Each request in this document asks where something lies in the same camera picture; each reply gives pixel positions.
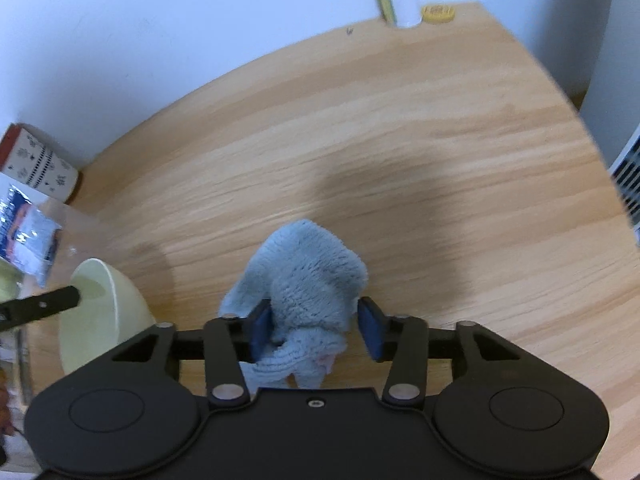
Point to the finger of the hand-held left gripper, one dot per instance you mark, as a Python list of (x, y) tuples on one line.
[(45, 305)]

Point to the white air purifier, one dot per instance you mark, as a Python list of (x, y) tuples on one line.
[(620, 110)]

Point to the blue and white snack packet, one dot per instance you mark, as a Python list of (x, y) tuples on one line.
[(27, 230)]

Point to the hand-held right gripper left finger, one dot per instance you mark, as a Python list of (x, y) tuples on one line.
[(260, 331)]

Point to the pale green bowl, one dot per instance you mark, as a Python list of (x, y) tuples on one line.
[(100, 310)]

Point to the grey and pink cloth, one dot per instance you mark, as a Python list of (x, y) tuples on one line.
[(305, 270)]

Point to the red and white tumbler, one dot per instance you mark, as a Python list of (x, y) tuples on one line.
[(37, 165)]

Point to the glass pitcher with cream lid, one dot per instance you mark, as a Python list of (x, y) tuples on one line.
[(7, 280)]

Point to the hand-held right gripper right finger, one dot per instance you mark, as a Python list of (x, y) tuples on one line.
[(372, 331)]

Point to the small yellow round tin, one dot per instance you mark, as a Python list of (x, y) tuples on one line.
[(438, 13)]

